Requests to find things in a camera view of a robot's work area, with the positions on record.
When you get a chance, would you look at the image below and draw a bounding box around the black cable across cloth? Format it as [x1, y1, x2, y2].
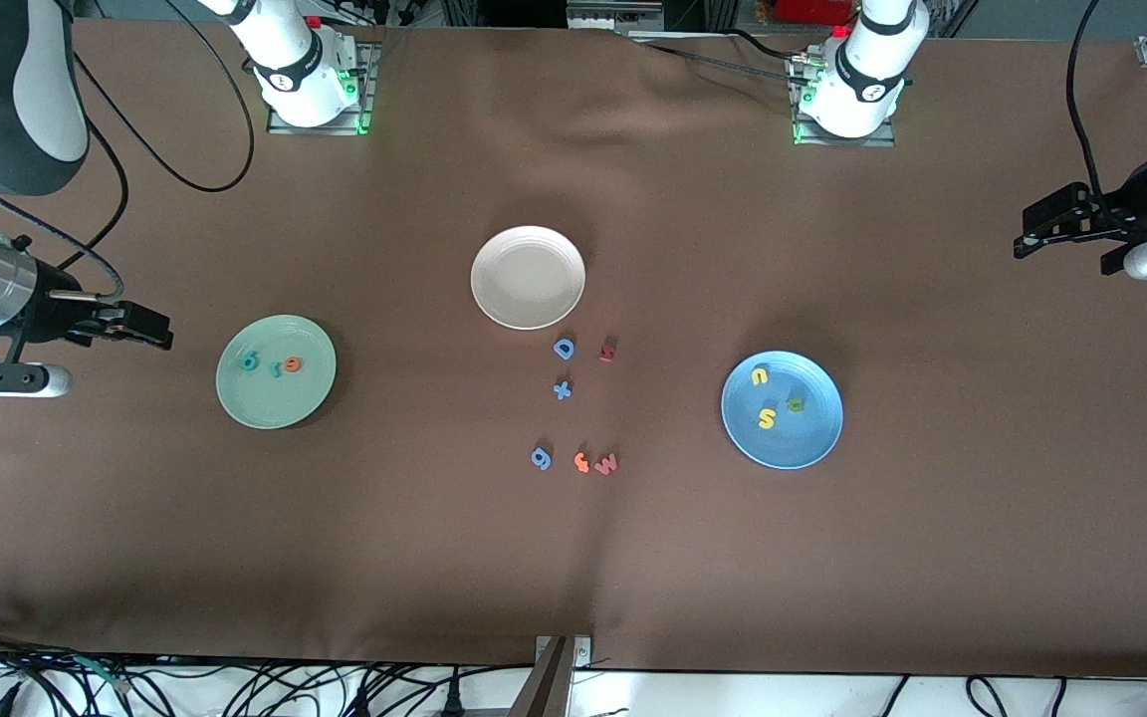
[633, 28, 813, 81]

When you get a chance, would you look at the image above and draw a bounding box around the dark metal post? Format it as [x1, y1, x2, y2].
[509, 637, 572, 717]

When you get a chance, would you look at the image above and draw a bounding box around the brown table cloth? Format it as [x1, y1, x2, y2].
[0, 20, 1147, 678]

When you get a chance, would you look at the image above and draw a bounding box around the pale green round plate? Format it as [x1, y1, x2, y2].
[216, 315, 338, 430]

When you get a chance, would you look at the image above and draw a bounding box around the blue round plate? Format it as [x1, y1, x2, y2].
[721, 351, 844, 470]

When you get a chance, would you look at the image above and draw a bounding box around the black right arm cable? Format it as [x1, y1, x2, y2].
[0, 0, 256, 305]

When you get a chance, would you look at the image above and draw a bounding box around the small metal table bracket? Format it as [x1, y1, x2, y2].
[534, 635, 594, 670]

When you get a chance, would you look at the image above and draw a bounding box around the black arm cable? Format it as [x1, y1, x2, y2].
[0, 0, 256, 305]
[1067, 0, 1104, 195]

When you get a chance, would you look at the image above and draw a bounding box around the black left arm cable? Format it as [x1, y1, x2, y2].
[1067, 0, 1104, 195]

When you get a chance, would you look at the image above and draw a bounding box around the cream white round plate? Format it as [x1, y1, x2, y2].
[470, 226, 586, 331]

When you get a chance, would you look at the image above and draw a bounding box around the red box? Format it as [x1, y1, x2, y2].
[778, 0, 853, 26]

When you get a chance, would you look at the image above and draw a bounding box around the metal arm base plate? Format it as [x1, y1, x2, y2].
[791, 55, 898, 148]
[268, 42, 375, 136]

